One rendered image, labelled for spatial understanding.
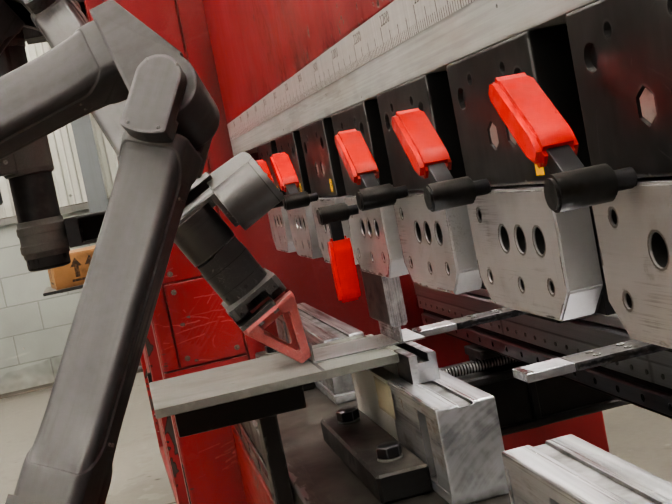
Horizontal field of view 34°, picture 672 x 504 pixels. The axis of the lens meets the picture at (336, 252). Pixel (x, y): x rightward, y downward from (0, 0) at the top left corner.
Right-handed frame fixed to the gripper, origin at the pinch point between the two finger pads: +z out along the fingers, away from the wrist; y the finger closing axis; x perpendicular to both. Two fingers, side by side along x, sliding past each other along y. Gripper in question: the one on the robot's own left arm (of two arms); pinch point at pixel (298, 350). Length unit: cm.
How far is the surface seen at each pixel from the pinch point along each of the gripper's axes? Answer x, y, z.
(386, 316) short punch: -9.9, -3.4, 2.8
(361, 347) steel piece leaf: -5.7, -1.2, 4.2
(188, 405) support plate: 12.5, -9.0, -5.0
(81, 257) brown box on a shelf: 28, 236, -18
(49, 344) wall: 120, 712, 27
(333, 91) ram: -19.2, -12.0, -20.6
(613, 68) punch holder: -18, -74, -16
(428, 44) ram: -20, -46, -21
